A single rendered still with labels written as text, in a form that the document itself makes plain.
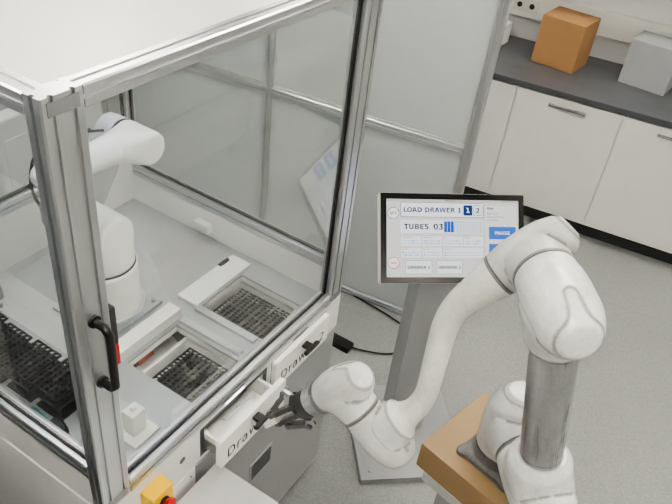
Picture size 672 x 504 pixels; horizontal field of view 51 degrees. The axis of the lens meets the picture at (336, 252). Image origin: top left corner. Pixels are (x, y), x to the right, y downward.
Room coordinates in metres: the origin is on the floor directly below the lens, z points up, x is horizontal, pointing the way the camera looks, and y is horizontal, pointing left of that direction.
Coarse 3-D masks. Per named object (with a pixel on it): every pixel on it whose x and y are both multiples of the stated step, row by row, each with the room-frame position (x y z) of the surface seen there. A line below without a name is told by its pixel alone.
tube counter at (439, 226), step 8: (440, 224) 2.03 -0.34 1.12; (448, 224) 2.04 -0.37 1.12; (456, 224) 2.04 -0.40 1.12; (464, 224) 2.05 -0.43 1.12; (472, 224) 2.05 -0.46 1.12; (480, 224) 2.06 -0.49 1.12; (440, 232) 2.01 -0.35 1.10; (448, 232) 2.02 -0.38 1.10; (456, 232) 2.02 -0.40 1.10; (464, 232) 2.03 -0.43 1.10; (472, 232) 2.04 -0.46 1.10; (480, 232) 2.04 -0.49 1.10
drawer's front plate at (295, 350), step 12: (312, 324) 1.65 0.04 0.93; (324, 324) 1.68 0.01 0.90; (300, 336) 1.59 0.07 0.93; (312, 336) 1.62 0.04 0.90; (324, 336) 1.69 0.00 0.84; (288, 348) 1.53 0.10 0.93; (300, 348) 1.56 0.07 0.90; (276, 360) 1.47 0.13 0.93; (288, 360) 1.51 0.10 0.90; (276, 372) 1.46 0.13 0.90
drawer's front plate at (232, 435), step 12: (276, 384) 1.38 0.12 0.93; (264, 396) 1.33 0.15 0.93; (276, 396) 1.37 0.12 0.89; (252, 408) 1.28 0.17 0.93; (264, 408) 1.32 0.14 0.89; (240, 420) 1.23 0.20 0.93; (252, 420) 1.27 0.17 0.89; (228, 432) 1.19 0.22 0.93; (240, 432) 1.22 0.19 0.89; (252, 432) 1.27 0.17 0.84; (216, 444) 1.16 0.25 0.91; (228, 444) 1.18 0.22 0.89; (240, 444) 1.22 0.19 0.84; (216, 456) 1.16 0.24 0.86
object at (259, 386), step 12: (252, 384) 1.43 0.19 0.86; (264, 384) 1.40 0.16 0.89; (240, 396) 1.40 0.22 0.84; (252, 396) 1.40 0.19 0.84; (228, 408) 1.35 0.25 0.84; (240, 408) 1.35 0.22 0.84; (216, 420) 1.30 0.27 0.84; (228, 420) 1.30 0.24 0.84; (204, 432) 1.21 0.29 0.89; (216, 432) 1.26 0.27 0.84
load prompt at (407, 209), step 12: (408, 204) 2.05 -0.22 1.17; (420, 204) 2.06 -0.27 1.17; (432, 204) 2.07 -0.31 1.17; (444, 204) 2.08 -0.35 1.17; (456, 204) 2.09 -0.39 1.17; (468, 204) 2.09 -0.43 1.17; (480, 204) 2.10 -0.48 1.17; (408, 216) 2.02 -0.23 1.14; (420, 216) 2.03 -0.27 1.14; (432, 216) 2.04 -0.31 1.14; (444, 216) 2.05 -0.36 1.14; (456, 216) 2.06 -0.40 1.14; (468, 216) 2.07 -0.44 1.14; (480, 216) 2.08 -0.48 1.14
